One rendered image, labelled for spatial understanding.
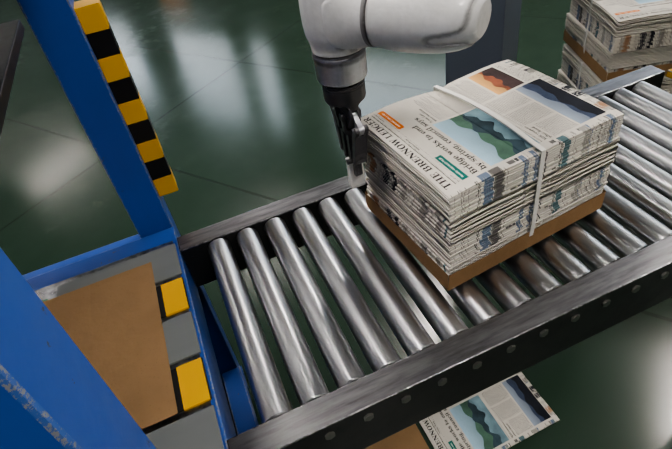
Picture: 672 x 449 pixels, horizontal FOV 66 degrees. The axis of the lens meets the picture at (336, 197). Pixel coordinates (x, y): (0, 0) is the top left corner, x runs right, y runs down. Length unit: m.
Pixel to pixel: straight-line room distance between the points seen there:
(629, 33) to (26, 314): 1.84
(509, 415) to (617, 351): 0.43
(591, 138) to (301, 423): 0.66
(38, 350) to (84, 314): 0.81
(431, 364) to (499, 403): 0.90
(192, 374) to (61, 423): 0.62
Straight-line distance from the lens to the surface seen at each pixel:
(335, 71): 0.87
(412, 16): 0.76
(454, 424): 1.72
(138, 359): 1.01
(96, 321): 1.12
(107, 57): 1.14
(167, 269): 1.14
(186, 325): 1.02
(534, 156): 0.90
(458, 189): 0.82
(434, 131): 0.94
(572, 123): 0.98
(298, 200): 1.19
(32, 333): 0.34
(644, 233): 1.16
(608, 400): 1.84
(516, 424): 1.74
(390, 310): 0.95
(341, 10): 0.81
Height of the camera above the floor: 1.54
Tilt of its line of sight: 39 degrees down
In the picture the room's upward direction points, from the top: 10 degrees counter-clockwise
